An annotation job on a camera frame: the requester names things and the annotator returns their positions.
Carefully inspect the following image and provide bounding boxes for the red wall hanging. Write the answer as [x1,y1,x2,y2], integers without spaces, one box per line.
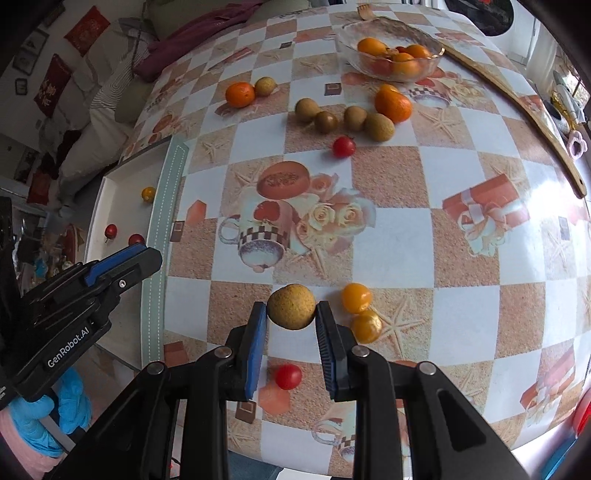
[33,53,74,118]
[64,6,110,57]

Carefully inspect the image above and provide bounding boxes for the person's left hand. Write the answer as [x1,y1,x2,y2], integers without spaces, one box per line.
[9,367,93,459]

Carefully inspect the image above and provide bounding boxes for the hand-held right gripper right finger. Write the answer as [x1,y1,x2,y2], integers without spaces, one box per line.
[315,301,532,480]

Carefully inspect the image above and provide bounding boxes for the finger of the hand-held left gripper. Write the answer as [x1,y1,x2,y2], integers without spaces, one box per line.
[95,248,162,301]
[85,244,148,284]

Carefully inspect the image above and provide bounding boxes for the maroon garment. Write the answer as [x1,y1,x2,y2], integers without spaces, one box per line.
[133,0,278,81]

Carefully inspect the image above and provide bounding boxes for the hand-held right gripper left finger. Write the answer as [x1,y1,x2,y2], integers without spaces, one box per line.
[81,301,269,480]

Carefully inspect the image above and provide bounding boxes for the blue plastic basin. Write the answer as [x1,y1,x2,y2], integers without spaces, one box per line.
[540,438,583,480]

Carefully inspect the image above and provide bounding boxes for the white rectangular tray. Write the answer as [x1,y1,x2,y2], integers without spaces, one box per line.
[83,136,190,370]

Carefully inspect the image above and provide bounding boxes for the striped cloth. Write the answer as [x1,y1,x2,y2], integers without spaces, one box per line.
[90,58,139,121]

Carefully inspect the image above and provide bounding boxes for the pink slipper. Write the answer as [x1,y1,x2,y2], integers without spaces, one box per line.
[567,130,587,160]

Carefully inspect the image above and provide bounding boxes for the person's left forearm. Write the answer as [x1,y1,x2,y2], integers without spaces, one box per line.
[0,411,61,476]

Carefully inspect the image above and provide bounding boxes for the small orange kumquat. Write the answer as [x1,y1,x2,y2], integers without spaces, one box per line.
[351,309,383,344]

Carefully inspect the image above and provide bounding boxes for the framed wall picture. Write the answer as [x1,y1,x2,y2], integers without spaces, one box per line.
[13,30,49,75]

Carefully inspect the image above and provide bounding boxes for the brown green round fruit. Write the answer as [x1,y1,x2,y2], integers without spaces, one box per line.
[344,105,369,131]
[315,111,339,136]
[364,113,396,142]
[294,98,321,123]

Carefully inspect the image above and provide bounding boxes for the white cushion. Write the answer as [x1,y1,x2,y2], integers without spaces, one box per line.
[58,108,132,185]

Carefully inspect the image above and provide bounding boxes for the glass bowl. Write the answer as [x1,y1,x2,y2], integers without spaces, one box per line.
[339,17,445,83]

